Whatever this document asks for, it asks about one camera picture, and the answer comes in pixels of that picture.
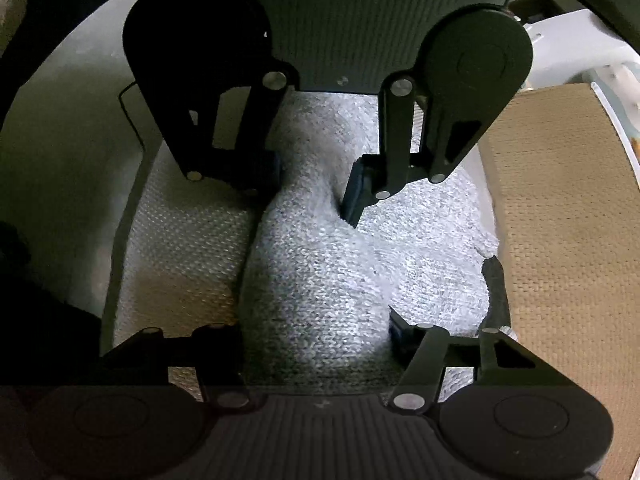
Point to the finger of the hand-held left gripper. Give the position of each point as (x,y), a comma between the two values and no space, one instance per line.
(260,170)
(357,195)

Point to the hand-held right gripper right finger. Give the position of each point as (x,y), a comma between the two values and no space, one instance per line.
(400,335)

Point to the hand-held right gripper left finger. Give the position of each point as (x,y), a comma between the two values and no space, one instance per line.
(220,345)

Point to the grey and black knit sweater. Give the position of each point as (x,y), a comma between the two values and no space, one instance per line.
(320,270)

